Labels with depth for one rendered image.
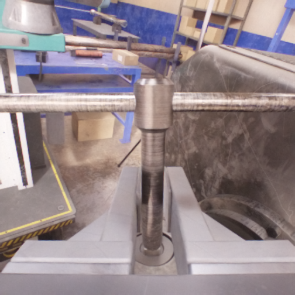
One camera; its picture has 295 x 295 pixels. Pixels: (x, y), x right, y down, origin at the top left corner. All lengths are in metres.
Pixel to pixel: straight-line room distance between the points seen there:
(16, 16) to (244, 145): 0.81
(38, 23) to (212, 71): 0.68
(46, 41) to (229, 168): 0.77
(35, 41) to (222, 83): 0.72
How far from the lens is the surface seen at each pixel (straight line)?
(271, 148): 0.28
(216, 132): 0.31
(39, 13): 0.89
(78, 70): 1.92
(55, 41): 0.91
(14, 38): 0.89
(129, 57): 2.16
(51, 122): 2.26
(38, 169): 1.61
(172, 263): 0.18
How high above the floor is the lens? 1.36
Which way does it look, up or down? 33 degrees down
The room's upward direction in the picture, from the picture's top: 13 degrees clockwise
